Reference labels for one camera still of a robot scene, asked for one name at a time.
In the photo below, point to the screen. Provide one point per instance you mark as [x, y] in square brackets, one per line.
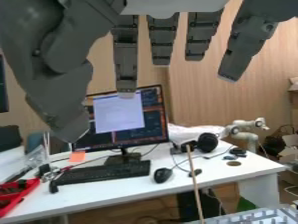
[150, 123]

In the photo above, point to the white desk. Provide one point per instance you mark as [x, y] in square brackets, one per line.
[133, 193]

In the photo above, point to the black mouse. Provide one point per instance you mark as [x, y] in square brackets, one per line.
[162, 174]

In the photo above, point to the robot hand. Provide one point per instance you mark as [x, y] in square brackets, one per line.
[48, 50]

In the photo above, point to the orange sticky note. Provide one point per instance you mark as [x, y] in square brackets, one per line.
[77, 156]

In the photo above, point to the small white jointed device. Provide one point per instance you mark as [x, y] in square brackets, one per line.
[241, 128]

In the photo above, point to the black keyboard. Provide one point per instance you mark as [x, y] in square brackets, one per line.
[104, 171]

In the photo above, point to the black headphones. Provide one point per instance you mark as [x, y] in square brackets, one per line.
[206, 142]

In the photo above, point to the red tray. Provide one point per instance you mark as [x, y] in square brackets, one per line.
[17, 193]

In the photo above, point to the thin stick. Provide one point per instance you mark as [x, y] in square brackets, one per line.
[194, 180]

